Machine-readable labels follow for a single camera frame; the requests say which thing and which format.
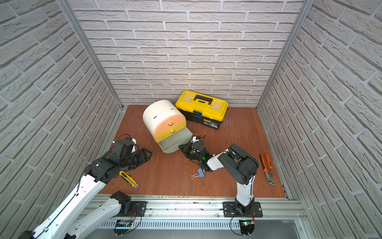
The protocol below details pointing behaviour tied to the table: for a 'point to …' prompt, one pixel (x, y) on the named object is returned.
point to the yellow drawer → (162, 135)
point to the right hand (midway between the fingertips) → (179, 147)
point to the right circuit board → (246, 227)
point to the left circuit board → (122, 226)
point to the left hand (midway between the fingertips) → (151, 152)
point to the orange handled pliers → (269, 175)
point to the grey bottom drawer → (172, 143)
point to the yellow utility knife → (127, 176)
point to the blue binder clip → (200, 174)
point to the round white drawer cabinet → (155, 110)
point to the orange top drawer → (167, 122)
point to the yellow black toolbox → (204, 110)
